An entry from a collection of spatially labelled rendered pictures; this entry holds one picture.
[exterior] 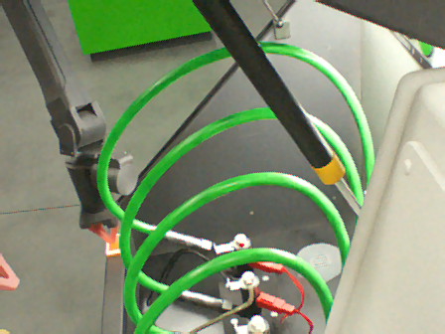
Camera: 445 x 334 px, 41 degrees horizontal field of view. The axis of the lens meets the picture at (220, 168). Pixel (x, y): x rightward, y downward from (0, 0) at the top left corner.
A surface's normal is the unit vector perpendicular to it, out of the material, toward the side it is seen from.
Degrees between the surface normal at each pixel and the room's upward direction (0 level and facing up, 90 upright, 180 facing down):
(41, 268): 0
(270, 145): 90
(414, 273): 76
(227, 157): 90
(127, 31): 90
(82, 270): 0
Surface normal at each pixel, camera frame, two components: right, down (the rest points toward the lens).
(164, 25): 0.14, 0.57
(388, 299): -0.99, -0.02
